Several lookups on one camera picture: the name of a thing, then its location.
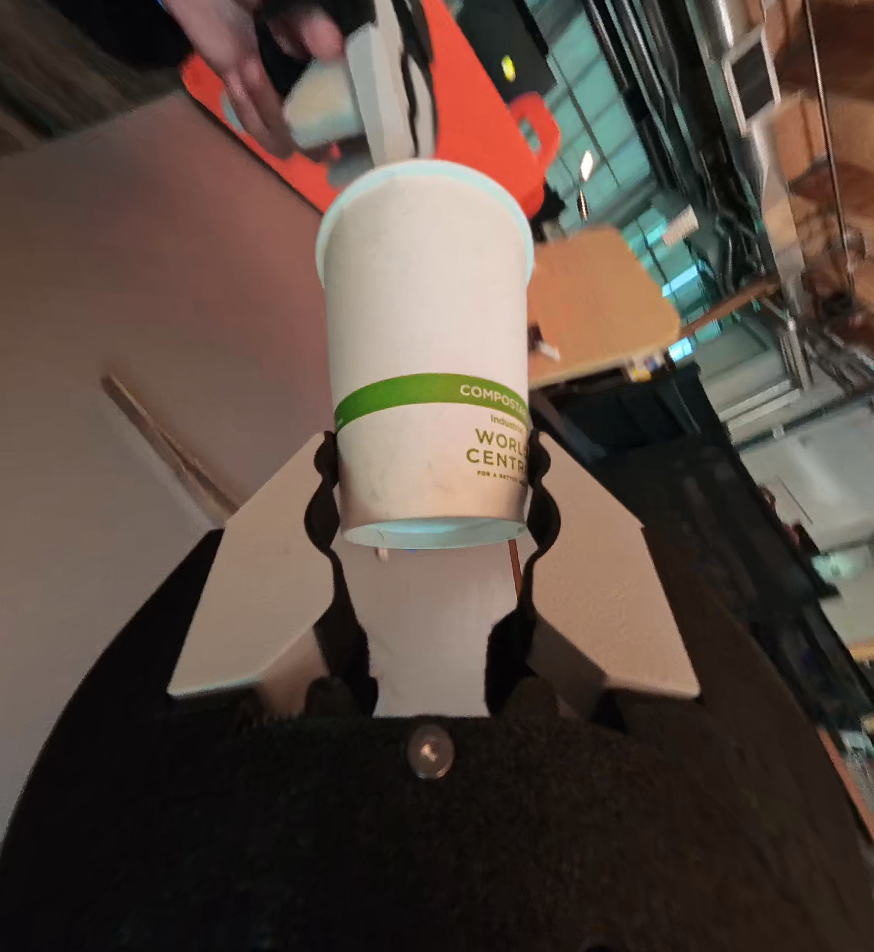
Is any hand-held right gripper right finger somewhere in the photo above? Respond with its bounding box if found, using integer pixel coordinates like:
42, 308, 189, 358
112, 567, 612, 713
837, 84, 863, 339
485, 430, 701, 718

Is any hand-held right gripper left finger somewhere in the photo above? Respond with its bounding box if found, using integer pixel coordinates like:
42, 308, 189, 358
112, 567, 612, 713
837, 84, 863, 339
168, 431, 378, 718

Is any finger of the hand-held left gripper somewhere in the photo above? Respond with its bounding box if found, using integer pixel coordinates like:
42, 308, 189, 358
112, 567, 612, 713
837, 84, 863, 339
345, 18, 417, 170
394, 0, 440, 155

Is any white paper cup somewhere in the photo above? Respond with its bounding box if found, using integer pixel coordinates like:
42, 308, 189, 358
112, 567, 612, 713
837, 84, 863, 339
315, 160, 536, 550

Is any person's left hand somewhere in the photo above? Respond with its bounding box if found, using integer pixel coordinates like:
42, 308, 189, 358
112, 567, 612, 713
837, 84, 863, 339
160, 0, 349, 161

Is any orange felt storage bin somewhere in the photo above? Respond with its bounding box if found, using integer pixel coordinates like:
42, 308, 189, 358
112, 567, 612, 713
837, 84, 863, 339
180, 0, 562, 222

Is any wooden book stand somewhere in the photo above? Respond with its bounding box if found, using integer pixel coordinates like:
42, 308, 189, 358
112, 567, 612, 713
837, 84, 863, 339
526, 227, 683, 389

